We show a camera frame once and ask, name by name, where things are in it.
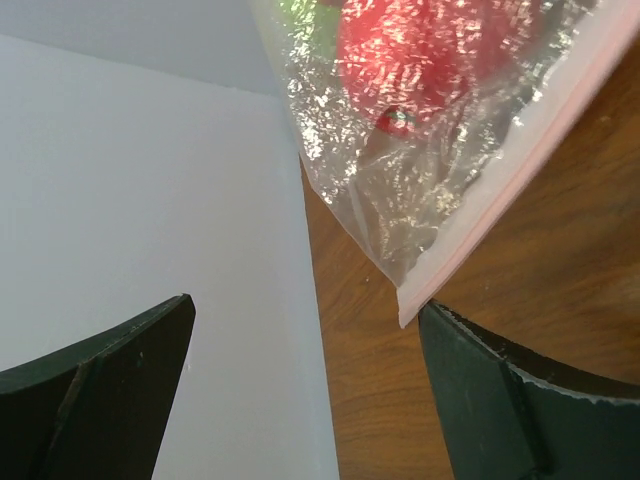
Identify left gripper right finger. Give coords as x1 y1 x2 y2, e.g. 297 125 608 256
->
419 302 639 479

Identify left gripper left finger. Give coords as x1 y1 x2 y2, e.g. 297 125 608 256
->
1 294 195 479

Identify clear zip top bag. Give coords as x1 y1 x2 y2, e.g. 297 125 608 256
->
251 1 639 325

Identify red fake apple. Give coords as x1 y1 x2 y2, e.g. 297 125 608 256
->
337 1 516 136

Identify green fake apple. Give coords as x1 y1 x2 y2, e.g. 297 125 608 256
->
277 0 344 59

